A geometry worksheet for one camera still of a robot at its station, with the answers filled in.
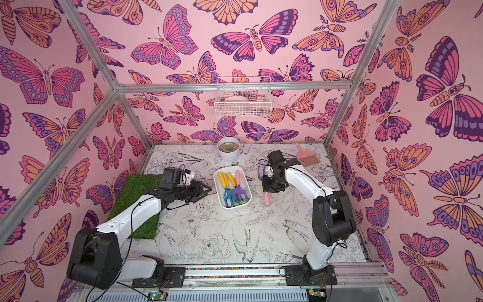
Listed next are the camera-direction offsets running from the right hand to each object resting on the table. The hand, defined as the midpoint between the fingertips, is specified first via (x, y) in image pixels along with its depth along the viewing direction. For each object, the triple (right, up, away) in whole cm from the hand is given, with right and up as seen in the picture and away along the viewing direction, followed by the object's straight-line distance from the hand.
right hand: (261, 190), depth 89 cm
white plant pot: (-17, +21, +17) cm, 32 cm away
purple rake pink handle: (-11, -1, +6) cm, 13 cm away
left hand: (-23, +1, -5) cm, 23 cm away
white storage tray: (-8, +3, +8) cm, 11 cm away
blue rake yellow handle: (-20, +3, +10) cm, 22 cm away
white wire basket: (-9, +46, +6) cm, 47 cm away
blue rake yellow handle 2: (-16, +6, +14) cm, 22 cm away
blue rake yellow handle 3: (-16, -3, +6) cm, 17 cm away
